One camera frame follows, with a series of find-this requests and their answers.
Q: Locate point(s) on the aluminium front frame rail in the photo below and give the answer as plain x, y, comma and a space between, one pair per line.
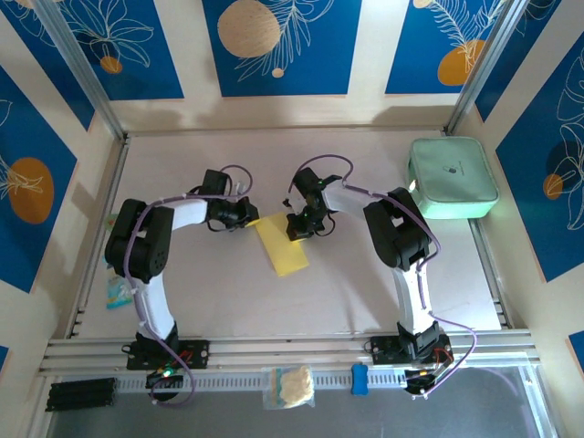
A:
283, 349

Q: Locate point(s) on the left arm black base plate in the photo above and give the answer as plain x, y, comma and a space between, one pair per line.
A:
201, 353

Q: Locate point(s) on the mint green zip case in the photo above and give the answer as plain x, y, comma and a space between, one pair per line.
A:
456, 159

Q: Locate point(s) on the grey metal sheet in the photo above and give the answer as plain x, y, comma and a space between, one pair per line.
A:
228, 420

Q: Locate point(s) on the blue plastic clip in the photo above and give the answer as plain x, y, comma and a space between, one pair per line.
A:
359, 378

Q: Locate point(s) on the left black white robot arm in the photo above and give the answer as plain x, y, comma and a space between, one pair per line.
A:
137, 246

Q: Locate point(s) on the clear bag with beige contents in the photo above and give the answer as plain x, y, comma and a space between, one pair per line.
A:
296, 385

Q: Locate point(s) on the black ribbed block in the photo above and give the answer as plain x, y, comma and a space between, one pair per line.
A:
82, 394

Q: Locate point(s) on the light blue snack packet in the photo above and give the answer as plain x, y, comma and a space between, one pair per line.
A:
116, 292

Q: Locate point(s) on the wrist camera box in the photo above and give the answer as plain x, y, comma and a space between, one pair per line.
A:
241, 187
287, 203

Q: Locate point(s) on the aluminium corner post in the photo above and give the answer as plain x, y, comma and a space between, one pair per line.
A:
81, 64
483, 64

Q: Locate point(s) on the yellow paper sheet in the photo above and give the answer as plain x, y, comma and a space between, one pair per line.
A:
283, 255

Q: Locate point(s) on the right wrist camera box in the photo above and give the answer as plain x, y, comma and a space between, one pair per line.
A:
287, 203

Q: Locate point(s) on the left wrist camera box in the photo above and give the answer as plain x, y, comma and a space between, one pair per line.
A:
241, 187

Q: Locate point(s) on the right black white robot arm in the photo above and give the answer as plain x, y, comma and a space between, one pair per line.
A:
401, 228

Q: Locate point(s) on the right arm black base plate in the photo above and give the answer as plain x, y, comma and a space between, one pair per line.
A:
381, 349

